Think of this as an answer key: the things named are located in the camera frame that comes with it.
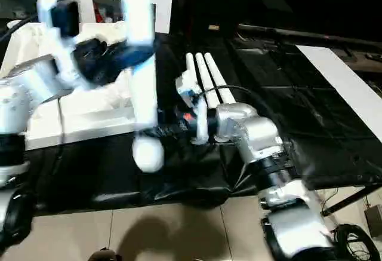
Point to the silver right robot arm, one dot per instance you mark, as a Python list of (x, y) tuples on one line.
[(268, 159)]

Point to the white plastic table top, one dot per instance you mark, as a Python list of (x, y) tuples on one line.
[(89, 111)]

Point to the black metal rail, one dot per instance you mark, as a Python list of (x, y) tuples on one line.
[(298, 34)]

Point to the white board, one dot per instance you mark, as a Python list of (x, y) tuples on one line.
[(346, 82)]

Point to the white plastic table leg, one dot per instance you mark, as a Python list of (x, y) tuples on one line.
[(192, 73), (219, 85), (142, 76), (208, 82)]

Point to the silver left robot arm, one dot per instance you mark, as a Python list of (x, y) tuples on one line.
[(24, 100)]

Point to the black floor stand bar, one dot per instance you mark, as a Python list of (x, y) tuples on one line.
[(352, 198)]

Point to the black mat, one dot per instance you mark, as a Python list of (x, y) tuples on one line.
[(286, 111)]

